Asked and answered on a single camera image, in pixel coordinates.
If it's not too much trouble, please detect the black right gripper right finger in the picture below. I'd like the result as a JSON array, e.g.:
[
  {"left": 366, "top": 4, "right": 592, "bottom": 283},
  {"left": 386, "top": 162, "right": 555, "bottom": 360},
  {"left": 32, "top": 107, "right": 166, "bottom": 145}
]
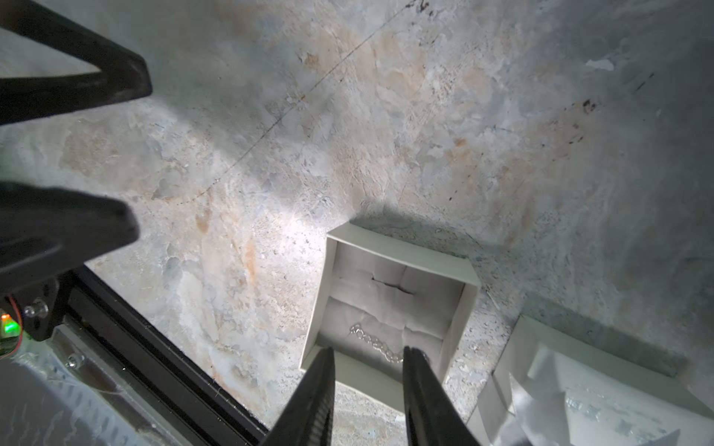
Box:
[{"left": 403, "top": 347, "right": 479, "bottom": 446}]

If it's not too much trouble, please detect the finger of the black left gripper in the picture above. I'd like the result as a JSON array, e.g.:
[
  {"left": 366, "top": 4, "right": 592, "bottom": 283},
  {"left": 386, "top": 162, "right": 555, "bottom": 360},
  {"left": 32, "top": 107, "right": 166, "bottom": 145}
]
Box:
[
  {"left": 1, "top": 181, "right": 139, "bottom": 293},
  {"left": 1, "top": 1, "right": 152, "bottom": 126}
]

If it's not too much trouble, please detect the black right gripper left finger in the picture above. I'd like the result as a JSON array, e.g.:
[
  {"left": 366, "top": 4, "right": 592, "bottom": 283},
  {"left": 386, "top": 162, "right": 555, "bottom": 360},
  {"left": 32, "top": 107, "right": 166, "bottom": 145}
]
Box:
[{"left": 260, "top": 348, "right": 336, "bottom": 446}]

